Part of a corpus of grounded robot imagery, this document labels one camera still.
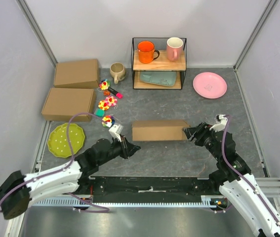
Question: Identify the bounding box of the small orange flower charm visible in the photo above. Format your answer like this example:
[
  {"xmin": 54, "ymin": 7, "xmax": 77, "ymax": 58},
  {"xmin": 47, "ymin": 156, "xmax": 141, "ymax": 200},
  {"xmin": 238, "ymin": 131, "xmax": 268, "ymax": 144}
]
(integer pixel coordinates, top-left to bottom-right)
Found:
[{"xmin": 103, "ymin": 90, "xmax": 111, "ymax": 96}]

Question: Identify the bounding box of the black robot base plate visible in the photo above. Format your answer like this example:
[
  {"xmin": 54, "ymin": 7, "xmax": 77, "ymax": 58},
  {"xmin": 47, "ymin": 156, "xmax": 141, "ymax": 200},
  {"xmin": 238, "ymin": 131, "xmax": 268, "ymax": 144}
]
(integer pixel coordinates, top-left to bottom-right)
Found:
[{"xmin": 71, "ymin": 176, "xmax": 225, "ymax": 204}]

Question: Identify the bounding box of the black wire wooden shelf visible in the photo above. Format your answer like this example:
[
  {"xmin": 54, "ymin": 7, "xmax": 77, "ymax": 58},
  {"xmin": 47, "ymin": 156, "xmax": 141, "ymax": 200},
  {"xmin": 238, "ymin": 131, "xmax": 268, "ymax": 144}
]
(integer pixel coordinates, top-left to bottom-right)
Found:
[{"xmin": 131, "ymin": 37, "xmax": 187, "ymax": 90}]

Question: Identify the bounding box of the grey slotted cable duct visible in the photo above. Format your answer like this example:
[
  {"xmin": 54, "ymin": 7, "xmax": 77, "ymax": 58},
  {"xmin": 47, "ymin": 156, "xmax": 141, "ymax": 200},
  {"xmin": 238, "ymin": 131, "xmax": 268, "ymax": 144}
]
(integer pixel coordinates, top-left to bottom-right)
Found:
[{"xmin": 33, "ymin": 195, "xmax": 229, "ymax": 208}]

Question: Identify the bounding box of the orange enamel mug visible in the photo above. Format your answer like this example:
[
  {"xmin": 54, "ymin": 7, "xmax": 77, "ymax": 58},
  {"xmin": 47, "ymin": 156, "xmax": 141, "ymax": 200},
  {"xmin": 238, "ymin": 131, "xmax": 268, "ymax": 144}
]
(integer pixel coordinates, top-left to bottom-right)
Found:
[{"xmin": 137, "ymin": 40, "xmax": 160, "ymax": 64}]

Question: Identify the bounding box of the beige ceramic mug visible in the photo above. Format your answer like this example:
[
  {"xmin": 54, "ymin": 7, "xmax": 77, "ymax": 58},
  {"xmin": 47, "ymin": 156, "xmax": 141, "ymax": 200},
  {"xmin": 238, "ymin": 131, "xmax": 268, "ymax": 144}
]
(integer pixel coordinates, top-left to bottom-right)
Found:
[{"xmin": 110, "ymin": 63, "xmax": 126, "ymax": 84}]

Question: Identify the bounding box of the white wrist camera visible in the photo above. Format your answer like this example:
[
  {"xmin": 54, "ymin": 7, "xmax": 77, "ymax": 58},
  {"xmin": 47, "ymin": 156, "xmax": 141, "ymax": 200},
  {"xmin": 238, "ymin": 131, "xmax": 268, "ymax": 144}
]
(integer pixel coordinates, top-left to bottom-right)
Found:
[
  {"xmin": 209, "ymin": 114, "xmax": 228, "ymax": 132},
  {"xmin": 109, "ymin": 123, "xmax": 123, "ymax": 142}
]

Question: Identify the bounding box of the pink ceramic mug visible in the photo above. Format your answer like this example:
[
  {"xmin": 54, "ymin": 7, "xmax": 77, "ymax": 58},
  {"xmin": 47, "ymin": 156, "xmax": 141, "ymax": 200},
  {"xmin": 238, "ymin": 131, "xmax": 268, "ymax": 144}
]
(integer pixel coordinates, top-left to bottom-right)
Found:
[{"xmin": 166, "ymin": 37, "xmax": 184, "ymax": 61}]

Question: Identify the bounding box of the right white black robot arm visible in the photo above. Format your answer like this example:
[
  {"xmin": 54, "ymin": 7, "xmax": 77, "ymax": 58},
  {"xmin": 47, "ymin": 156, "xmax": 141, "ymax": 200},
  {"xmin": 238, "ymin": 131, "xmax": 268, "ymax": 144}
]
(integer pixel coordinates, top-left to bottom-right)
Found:
[{"xmin": 183, "ymin": 122, "xmax": 280, "ymax": 237}]

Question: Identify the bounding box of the pink flower plush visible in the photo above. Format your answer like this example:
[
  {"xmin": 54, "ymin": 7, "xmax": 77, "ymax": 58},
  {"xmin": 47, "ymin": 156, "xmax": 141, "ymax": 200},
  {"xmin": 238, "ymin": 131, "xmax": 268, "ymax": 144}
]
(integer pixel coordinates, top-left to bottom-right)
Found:
[{"xmin": 105, "ymin": 96, "xmax": 118, "ymax": 107}]

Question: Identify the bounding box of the teal block toy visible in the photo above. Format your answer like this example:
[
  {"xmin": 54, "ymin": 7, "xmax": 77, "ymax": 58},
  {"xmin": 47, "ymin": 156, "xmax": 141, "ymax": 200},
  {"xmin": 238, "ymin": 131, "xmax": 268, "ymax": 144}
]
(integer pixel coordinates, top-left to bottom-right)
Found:
[{"xmin": 94, "ymin": 109, "xmax": 105, "ymax": 118}]

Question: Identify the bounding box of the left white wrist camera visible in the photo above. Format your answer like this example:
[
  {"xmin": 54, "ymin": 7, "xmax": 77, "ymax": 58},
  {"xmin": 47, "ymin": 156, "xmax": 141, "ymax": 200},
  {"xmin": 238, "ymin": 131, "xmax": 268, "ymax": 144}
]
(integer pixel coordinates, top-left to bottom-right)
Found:
[{"xmin": 109, "ymin": 123, "xmax": 123, "ymax": 142}]

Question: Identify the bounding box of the pink round plate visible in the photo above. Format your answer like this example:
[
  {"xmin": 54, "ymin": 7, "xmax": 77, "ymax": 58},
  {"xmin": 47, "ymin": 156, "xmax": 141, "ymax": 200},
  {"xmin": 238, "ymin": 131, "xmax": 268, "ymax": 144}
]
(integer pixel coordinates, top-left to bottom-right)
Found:
[{"xmin": 193, "ymin": 72, "xmax": 227, "ymax": 99}]

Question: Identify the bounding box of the teal rectangular ceramic plate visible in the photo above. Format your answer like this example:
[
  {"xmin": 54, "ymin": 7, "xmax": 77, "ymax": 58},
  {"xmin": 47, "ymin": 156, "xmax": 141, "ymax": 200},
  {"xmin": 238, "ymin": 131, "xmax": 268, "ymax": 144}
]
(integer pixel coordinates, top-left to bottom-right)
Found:
[{"xmin": 139, "ymin": 71, "xmax": 177, "ymax": 86}]

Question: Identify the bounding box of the rainbow flower plush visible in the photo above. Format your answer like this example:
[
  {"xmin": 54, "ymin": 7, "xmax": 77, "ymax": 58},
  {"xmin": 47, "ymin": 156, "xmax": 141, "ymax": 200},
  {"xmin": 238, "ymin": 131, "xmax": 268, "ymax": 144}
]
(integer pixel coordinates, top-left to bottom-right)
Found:
[
  {"xmin": 99, "ymin": 79, "xmax": 110, "ymax": 90},
  {"xmin": 102, "ymin": 115, "xmax": 116, "ymax": 128}
]

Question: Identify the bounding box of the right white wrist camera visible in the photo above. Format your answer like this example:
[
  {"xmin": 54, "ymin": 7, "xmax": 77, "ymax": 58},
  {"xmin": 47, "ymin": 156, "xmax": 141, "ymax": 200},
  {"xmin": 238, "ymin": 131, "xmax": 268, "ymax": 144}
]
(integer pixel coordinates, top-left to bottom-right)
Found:
[{"xmin": 209, "ymin": 114, "xmax": 228, "ymax": 132}]

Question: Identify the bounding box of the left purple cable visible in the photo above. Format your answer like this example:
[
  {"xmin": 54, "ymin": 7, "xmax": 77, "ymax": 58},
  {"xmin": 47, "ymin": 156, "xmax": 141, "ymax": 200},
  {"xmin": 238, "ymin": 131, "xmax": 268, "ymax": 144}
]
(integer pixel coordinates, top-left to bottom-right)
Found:
[{"xmin": 0, "ymin": 112, "xmax": 111, "ymax": 213}]

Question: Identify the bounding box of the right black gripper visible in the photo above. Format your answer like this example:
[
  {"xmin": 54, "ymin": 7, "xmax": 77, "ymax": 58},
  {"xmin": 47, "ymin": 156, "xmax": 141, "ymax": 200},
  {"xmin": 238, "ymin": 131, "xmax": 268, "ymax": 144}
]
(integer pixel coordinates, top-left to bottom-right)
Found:
[{"xmin": 182, "ymin": 121, "xmax": 221, "ymax": 161}]

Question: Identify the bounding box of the rainbow flower plush lower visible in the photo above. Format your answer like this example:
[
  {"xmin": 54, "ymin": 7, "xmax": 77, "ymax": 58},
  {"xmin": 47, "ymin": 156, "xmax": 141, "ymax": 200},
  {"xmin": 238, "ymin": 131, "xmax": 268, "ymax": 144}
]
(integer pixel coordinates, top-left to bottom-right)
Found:
[{"xmin": 102, "ymin": 115, "xmax": 116, "ymax": 128}]

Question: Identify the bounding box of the cardboard box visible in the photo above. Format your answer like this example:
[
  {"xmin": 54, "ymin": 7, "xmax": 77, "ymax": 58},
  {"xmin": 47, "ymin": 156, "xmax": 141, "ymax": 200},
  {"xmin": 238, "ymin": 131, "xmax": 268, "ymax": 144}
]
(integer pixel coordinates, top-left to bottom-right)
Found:
[
  {"xmin": 132, "ymin": 119, "xmax": 191, "ymax": 142},
  {"xmin": 54, "ymin": 59, "xmax": 99, "ymax": 89},
  {"xmin": 41, "ymin": 88, "xmax": 96, "ymax": 122}
]

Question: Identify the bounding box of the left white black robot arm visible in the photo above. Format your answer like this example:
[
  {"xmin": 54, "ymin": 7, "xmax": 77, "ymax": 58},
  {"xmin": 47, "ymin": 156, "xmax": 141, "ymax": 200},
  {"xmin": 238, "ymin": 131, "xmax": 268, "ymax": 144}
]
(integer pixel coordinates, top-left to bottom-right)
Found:
[{"xmin": 0, "ymin": 136, "xmax": 141, "ymax": 220}]

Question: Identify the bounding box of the green dotted plate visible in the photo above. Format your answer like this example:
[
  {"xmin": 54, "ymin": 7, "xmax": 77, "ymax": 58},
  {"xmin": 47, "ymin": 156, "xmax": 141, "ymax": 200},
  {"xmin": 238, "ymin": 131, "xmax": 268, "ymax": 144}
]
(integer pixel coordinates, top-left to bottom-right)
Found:
[{"xmin": 47, "ymin": 123, "xmax": 85, "ymax": 158}]

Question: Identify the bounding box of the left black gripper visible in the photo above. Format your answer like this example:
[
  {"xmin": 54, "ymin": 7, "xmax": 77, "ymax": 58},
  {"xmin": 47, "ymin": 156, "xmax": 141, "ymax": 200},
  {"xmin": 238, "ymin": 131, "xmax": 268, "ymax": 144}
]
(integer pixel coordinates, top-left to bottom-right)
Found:
[{"xmin": 97, "ymin": 134, "xmax": 141, "ymax": 166}]

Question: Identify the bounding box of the pink black highlighter pen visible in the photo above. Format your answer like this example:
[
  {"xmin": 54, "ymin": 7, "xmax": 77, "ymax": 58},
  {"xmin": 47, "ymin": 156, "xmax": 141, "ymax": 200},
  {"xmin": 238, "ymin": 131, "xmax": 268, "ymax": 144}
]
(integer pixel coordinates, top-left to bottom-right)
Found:
[{"xmin": 108, "ymin": 87, "xmax": 123, "ymax": 99}]

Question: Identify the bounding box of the rainbow flower plush top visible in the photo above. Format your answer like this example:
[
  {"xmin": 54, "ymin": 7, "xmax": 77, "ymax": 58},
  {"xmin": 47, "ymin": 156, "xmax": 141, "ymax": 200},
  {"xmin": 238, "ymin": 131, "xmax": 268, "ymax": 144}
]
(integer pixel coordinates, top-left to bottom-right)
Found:
[{"xmin": 99, "ymin": 79, "xmax": 110, "ymax": 90}]

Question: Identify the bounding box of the yellow flower plush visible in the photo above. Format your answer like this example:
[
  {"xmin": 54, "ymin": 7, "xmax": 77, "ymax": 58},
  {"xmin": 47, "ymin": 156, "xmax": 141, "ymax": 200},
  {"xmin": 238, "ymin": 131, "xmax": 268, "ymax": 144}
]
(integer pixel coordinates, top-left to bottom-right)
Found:
[{"xmin": 98, "ymin": 100, "xmax": 110, "ymax": 111}]

